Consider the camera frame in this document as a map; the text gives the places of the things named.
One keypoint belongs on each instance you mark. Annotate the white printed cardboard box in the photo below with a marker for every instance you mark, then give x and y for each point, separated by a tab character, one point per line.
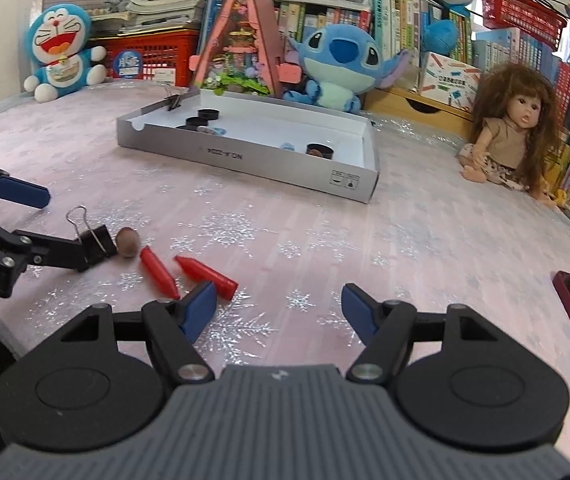
445	85

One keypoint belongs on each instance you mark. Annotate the black bottle cap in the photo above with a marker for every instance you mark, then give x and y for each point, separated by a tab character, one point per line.
210	116
196	122
327	154

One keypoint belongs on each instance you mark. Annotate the blue robot cat plush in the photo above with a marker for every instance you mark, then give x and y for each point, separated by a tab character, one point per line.
60	60

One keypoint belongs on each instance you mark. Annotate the red plastic crate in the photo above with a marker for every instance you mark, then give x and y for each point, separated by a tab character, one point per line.
165	55

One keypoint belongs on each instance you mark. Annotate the brown haired baby doll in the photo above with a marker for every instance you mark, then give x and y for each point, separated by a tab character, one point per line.
507	135

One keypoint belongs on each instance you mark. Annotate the red crayon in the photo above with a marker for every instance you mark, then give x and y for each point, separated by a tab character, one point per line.
157	270
205	272

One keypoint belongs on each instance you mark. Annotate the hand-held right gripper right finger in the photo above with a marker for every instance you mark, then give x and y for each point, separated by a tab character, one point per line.
360	310

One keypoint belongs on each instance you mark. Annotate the large blue plush toy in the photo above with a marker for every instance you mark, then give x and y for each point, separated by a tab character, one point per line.
440	35

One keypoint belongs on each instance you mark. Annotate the blue alien plush toy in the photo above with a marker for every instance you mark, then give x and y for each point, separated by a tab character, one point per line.
335	95

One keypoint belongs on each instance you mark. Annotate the small light blue object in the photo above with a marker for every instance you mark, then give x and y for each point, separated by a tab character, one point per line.
215	131
287	146

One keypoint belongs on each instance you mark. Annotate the shelf of blue spine books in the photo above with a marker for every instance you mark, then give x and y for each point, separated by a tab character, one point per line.
565	75

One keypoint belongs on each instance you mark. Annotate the pink triangular house model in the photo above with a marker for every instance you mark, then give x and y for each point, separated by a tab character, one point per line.
265	35

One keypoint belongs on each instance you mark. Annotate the wooden drawer box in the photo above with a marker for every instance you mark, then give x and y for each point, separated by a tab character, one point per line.
415	105

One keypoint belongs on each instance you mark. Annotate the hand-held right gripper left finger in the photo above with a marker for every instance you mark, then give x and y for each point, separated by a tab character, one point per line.
200	307

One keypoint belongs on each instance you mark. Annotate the pink snowflake tablecloth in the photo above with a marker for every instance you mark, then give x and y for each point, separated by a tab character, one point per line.
415	240

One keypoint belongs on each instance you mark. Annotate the stack of lying books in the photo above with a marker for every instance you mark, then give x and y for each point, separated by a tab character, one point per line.
165	5

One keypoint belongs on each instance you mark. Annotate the red plastic basket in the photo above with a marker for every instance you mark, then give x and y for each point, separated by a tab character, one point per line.
515	15

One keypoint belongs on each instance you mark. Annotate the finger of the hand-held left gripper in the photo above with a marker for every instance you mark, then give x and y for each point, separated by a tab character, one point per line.
20	192
55	252

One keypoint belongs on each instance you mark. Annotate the black binder clip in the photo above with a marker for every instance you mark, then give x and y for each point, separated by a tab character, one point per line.
175	102
99	242

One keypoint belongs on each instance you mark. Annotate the white cardboard tray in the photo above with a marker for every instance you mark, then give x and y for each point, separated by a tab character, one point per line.
265	170

